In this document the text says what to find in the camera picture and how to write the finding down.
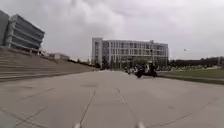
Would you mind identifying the grey kerb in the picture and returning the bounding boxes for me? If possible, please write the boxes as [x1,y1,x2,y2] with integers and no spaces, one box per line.
[157,73,224,86]

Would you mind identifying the pale glass-fronted building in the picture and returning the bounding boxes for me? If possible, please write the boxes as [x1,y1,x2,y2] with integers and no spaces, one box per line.
[91,37,170,70]

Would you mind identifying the dark row of trees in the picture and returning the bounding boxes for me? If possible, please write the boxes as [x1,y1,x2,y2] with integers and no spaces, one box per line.
[168,56,224,69]

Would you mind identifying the green lawn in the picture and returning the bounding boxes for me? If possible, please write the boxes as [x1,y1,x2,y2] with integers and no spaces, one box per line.
[159,67,224,80]

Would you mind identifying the grey paved plaza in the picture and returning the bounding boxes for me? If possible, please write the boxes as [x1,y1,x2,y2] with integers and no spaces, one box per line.
[0,69,224,128]

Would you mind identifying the grey building with horizontal bands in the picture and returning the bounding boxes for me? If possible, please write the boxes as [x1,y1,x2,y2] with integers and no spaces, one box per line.
[0,9,46,56]

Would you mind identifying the wide grey stone steps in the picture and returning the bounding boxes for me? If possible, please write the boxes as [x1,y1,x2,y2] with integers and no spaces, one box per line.
[0,46,99,83]

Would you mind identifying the low pale building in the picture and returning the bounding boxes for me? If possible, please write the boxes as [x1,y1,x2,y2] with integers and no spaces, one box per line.
[45,52,71,61]

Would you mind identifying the row of parked motorbikes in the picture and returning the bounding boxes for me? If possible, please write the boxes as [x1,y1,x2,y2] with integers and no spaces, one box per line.
[123,62,159,79]

